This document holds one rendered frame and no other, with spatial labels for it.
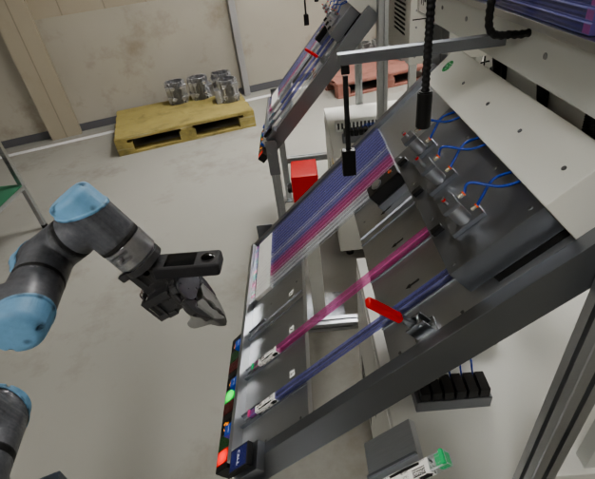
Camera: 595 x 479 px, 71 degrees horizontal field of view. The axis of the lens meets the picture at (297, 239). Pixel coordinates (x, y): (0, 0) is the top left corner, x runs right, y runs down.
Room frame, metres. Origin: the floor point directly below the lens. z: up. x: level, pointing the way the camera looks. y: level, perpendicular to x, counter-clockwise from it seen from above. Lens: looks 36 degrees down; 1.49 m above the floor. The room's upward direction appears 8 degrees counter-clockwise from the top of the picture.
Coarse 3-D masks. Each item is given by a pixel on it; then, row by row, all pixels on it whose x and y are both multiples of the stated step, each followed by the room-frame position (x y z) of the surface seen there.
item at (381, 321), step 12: (444, 276) 0.44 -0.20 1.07; (420, 288) 0.45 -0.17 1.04; (432, 288) 0.44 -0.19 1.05; (408, 300) 0.45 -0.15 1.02; (372, 324) 0.46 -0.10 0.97; (384, 324) 0.45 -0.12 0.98; (360, 336) 0.45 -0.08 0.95; (336, 348) 0.46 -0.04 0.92; (348, 348) 0.45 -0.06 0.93; (324, 360) 0.46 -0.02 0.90; (312, 372) 0.45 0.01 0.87; (288, 384) 0.47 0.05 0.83; (300, 384) 0.46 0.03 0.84; (276, 396) 0.46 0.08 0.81
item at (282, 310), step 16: (304, 272) 0.76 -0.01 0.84; (288, 288) 0.74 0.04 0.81; (304, 288) 0.70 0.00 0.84; (256, 304) 0.79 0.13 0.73; (272, 304) 0.74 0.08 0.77; (288, 304) 0.69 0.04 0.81; (304, 304) 0.65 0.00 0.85; (256, 320) 0.73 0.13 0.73; (272, 320) 0.68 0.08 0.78; (288, 320) 0.64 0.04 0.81; (304, 320) 0.60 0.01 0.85; (256, 336) 0.68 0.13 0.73; (272, 336) 0.63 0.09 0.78; (304, 336) 0.56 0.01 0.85; (256, 352) 0.63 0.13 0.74; (288, 352) 0.55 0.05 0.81; (304, 352) 0.52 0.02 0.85; (272, 368) 0.55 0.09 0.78; (288, 368) 0.51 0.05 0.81; (304, 368) 0.49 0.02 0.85; (256, 384) 0.54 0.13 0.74; (272, 384) 0.51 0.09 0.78; (304, 384) 0.45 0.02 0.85; (256, 400) 0.50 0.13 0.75; (288, 400) 0.44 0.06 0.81; (304, 400) 0.42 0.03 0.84; (256, 416) 0.46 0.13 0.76; (272, 416) 0.44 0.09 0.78; (288, 416) 0.41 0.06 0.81; (304, 416) 0.39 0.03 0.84; (256, 432) 0.43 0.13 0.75; (272, 432) 0.41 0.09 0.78
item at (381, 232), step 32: (416, 96) 1.00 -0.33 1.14; (384, 128) 1.00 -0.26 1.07; (384, 224) 0.67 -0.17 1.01; (416, 224) 0.60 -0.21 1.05; (384, 256) 0.59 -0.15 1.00; (416, 256) 0.53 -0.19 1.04; (544, 256) 0.38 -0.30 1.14; (384, 288) 0.52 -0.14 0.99; (416, 288) 0.47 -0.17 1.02; (448, 288) 0.43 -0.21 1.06; (480, 288) 0.40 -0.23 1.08; (448, 320) 0.38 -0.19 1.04
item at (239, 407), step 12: (252, 252) 1.01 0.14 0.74; (252, 264) 0.95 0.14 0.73; (252, 276) 0.90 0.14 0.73; (252, 312) 0.77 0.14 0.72; (240, 336) 0.69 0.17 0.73; (240, 348) 0.65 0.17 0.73; (240, 360) 0.61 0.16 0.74; (240, 372) 0.58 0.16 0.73; (240, 384) 0.55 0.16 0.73; (240, 396) 0.52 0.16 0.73; (240, 408) 0.50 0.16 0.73; (240, 420) 0.47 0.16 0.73; (240, 432) 0.45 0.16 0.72; (240, 444) 0.43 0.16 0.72; (228, 456) 0.40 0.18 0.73
